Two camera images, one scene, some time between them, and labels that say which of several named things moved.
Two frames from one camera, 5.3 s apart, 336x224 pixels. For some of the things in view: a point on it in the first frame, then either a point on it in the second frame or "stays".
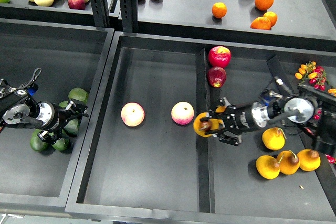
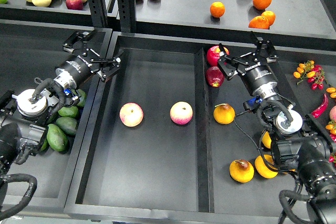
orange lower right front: x=261 y=23 stays
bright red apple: x=219 y=56 stays
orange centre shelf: x=219 y=10 stays
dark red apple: x=216 y=76 stays
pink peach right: x=182 y=113 stays
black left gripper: x=53 y=119 -> x=83 y=62
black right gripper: x=235 y=119 -> x=255 y=68
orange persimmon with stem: x=201 y=127 -> x=241 y=171
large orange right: x=264 y=0 stays
